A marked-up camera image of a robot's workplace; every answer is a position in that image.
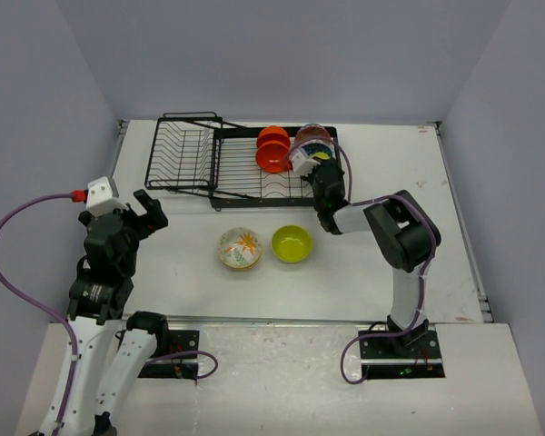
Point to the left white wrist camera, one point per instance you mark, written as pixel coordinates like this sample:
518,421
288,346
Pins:
103,197

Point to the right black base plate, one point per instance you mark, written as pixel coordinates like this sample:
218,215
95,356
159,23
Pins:
384,359

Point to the lime green bowl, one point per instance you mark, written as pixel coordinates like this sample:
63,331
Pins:
291,244
321,156

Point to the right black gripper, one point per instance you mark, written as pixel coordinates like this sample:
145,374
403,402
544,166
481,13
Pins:
328,163

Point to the orange bowl front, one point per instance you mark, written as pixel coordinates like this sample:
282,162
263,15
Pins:
270,157

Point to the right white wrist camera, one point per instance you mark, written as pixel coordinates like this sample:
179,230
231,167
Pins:
302,164

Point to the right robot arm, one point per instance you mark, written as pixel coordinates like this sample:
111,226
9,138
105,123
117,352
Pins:
405,234

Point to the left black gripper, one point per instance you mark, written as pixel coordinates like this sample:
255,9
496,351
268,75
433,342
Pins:
155,217

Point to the black wire dish rack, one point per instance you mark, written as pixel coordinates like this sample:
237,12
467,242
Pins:
200,154

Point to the yellow sun pattern bowl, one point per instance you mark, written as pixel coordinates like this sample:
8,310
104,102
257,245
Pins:
239,267

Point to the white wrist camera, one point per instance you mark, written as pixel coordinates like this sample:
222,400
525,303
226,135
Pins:
302,164
103,197

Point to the brown red patterned bowl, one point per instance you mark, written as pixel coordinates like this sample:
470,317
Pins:
312,133

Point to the orange bowl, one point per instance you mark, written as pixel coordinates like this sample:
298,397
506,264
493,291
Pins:
270,157
273,133

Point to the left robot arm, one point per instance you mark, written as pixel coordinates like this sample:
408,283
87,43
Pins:
104,355

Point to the orange bowl rear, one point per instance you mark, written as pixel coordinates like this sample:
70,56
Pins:
273,133

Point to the white floral pattern bowl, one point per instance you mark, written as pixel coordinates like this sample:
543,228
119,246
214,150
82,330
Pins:
240,245

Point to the blue patterned bowl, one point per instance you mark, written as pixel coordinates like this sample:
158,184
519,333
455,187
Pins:
314,147

